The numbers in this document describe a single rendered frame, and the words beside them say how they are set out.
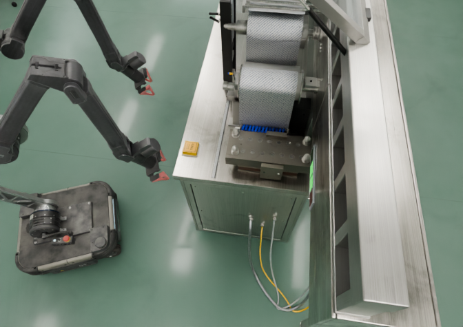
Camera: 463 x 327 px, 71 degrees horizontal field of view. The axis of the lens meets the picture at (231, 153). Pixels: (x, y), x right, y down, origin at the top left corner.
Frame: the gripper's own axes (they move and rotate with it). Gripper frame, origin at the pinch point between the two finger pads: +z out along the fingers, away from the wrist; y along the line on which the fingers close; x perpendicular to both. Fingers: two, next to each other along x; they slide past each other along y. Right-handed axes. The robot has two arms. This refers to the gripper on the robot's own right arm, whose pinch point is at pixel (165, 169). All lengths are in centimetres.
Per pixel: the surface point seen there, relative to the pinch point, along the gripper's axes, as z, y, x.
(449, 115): 209, 52, -156
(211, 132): 25.0, 24.5, -14.3
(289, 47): 9, 31, -69
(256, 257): 111, -23, 17
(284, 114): 21, 9, -54
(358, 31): -24, -9, -88
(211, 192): 34.3, -2.4, -1.5
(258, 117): 18.8, 13.4, -42.6
